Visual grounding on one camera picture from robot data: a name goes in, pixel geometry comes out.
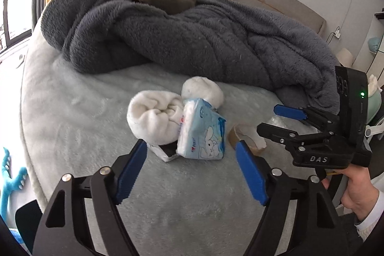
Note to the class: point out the clear plastic bag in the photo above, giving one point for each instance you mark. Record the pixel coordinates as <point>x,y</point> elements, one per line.
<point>274,121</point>

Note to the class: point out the white wall charger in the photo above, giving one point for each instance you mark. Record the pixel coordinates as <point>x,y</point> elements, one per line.
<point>337,33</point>

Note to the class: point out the small white sock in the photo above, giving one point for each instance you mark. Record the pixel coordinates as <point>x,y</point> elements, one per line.
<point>204,92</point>

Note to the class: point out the dark grey fleece blanket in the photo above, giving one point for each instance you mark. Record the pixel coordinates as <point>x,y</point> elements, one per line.
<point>180,40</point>

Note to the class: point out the large white sock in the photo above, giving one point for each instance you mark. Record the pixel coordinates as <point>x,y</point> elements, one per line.
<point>153,118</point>

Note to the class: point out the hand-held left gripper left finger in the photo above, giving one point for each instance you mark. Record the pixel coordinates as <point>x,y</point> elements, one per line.
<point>132,172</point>

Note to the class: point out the small white box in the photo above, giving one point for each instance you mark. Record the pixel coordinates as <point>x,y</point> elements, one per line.
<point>166,154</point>

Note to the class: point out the person's right hand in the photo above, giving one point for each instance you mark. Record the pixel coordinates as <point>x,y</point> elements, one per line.
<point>357,190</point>

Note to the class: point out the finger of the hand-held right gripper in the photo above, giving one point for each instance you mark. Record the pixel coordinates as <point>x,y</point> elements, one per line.
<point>289,112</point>
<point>276,133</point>

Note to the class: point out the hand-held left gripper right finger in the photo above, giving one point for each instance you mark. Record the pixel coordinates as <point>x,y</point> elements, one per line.
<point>250,175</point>

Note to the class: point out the blue dinosaur toy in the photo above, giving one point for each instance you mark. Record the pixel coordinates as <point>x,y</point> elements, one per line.
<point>13,181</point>

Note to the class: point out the brown tape roll core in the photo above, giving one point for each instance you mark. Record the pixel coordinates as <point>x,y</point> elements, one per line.
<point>246,137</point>

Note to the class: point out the black-framed window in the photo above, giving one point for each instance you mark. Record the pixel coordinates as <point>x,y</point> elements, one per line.
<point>18,10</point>

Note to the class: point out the blue tissue packet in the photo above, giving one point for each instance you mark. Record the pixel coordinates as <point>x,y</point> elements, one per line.
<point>204,133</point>

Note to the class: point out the bed with white fleece sheet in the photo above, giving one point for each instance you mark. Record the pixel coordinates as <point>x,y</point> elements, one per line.
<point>75,124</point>

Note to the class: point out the person's right forearm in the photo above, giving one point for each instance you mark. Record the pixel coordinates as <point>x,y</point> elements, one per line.
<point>370,215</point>

